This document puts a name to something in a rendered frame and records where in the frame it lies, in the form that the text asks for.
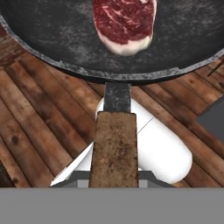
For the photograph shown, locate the white rounded cylinder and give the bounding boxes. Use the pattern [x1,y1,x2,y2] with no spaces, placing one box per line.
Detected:
[50,96,193,187]

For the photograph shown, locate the raw red steak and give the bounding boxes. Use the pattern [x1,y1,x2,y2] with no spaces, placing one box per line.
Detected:
[92,0,158,57]

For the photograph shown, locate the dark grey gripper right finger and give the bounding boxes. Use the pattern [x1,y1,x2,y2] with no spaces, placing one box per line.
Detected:
[136,170,177,188]

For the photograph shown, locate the dark grey flat block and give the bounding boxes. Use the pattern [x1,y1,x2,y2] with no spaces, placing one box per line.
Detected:
[195,95,224,144]

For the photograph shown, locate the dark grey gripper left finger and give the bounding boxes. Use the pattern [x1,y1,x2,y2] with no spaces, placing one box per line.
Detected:
[51,170,93,188]

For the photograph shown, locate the black pan with wooden handle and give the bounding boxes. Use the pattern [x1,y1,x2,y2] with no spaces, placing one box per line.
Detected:
[0,0,224,188]

